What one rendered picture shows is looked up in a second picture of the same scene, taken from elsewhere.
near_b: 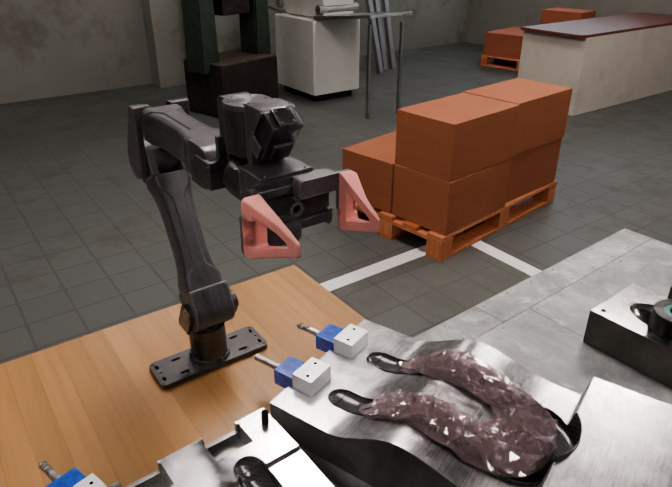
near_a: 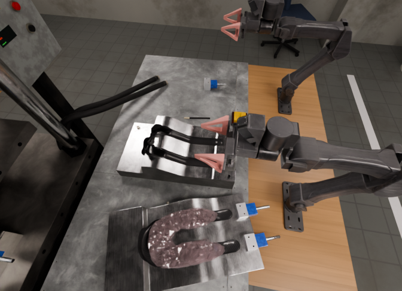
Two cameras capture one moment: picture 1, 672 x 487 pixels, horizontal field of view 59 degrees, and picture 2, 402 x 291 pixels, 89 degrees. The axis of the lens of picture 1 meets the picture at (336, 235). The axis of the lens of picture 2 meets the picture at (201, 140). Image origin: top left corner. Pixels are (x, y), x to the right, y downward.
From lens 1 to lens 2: 0.79 m
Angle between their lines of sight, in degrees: 88
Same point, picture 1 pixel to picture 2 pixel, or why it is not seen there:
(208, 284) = (302, 192)
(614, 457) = (125, 246)
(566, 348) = not seen: outside the picture
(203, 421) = (259, 183)
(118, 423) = (274, 164)
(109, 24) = not seen: outside the picture
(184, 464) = not seen: hidden behind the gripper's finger
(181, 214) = (337, 181)
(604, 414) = (133, 269)
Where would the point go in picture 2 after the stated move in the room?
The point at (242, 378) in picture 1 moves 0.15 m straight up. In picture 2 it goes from (271, 207) to (284, 196)
